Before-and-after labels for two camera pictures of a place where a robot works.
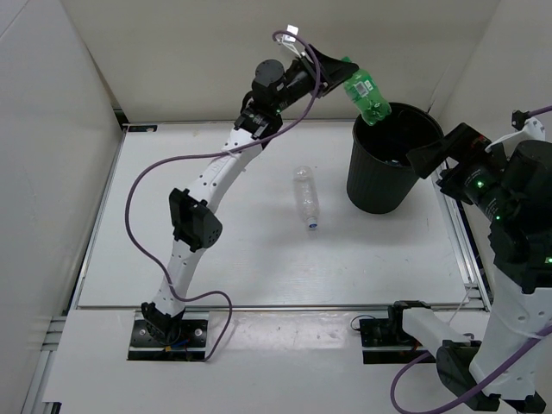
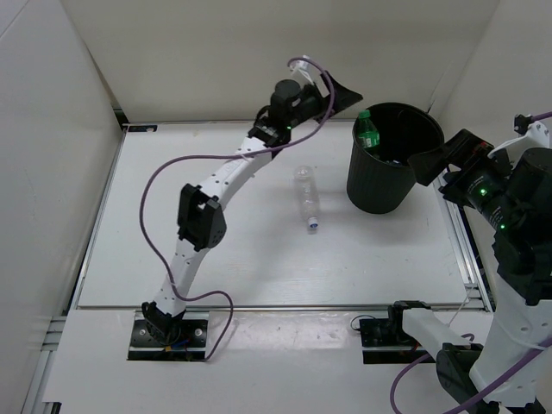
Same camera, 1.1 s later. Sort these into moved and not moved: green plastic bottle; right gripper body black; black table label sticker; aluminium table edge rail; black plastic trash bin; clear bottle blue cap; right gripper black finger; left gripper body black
Moved: left gripper body black; green plastic bottle
Not moved: black table label sticker; black plastic trash bin; right gripper black finger; clear bottle blue cap; right gripper body black; aluminium table edge rail
